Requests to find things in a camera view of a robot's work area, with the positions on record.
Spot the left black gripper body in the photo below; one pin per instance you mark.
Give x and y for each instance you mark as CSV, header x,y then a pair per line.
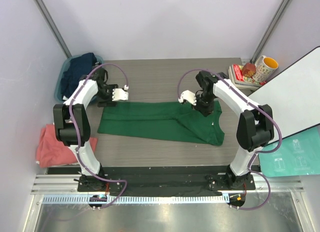
x,y
105,94

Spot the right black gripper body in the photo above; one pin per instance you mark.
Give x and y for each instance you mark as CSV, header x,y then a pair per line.
x,y
205,102

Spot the green t shirt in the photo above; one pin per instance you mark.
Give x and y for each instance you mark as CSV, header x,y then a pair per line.
x,y
169,121

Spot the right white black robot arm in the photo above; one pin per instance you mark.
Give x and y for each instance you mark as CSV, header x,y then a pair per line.
x,y
254,129

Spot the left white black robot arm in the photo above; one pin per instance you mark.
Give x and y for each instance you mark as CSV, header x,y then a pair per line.
x,y
72,127

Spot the stack of books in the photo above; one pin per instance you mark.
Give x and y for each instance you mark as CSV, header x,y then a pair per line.
x,y
241,82

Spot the navy blue t shirt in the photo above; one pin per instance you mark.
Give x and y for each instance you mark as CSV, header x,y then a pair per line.
x,y
78,67

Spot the teal plastic basket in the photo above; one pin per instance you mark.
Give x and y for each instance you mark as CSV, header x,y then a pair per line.
x,y
65,66

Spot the red small box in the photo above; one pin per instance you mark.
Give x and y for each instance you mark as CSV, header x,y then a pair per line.
x,y
248,70

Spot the pink folded t shirt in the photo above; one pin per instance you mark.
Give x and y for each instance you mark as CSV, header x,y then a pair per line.
x,y
51,152

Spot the white mug yellow inside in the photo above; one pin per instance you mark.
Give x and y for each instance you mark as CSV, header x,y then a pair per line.
x,y
265,66

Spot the white board black rim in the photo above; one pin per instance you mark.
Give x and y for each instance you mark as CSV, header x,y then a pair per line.
x,y
294,95

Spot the teal folding board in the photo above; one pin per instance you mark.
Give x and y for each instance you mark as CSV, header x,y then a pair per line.
x,y
297,155

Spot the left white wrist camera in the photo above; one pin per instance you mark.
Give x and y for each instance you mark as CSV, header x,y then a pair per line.
x,y
120,94

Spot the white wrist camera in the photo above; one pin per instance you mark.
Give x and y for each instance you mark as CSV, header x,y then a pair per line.
x,y
188,96
120,94

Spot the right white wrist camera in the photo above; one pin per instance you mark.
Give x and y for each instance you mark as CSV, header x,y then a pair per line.
x,y
188,96

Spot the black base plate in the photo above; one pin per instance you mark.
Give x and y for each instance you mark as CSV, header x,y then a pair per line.
x,y
161,181

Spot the aluminium rail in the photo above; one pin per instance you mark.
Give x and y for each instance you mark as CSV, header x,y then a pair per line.
x,y
66,184

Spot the right aluminium frame post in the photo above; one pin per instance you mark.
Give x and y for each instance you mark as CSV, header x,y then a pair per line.
x,y
284,4

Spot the aluminium frame post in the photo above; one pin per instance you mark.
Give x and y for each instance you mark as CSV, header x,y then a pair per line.
x,y
52,26
284,4

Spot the slotted cable duct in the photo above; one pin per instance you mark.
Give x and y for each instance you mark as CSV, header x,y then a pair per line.
x,y
101,199

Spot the left aluminium frame post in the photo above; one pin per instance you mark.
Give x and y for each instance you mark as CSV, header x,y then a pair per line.
x,y
52,26

